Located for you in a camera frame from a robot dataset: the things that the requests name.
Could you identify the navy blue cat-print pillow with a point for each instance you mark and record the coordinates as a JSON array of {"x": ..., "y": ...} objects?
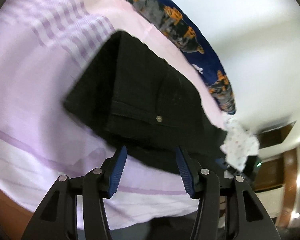
[{"x": 186, "y": 36}]

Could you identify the pink purple checked bedsheet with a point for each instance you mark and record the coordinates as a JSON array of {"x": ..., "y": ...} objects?
[{"x": 45, "y": 47}]

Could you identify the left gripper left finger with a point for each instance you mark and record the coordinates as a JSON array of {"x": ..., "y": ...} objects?
[{"x": 56, "y": 215}]

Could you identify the black denim pants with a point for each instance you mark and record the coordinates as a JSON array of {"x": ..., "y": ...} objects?
[{"x": 131, "y": 97}]

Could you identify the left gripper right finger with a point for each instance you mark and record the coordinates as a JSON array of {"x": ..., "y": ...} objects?
[{"x": 245, "y": 215}]

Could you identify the white patterned cover cloth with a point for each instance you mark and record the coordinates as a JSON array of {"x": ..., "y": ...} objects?
[{"x": 238, "y": 143}]

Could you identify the wall-mounted black television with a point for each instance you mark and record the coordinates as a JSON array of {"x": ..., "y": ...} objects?
[{"x": 274, "y": 135}]

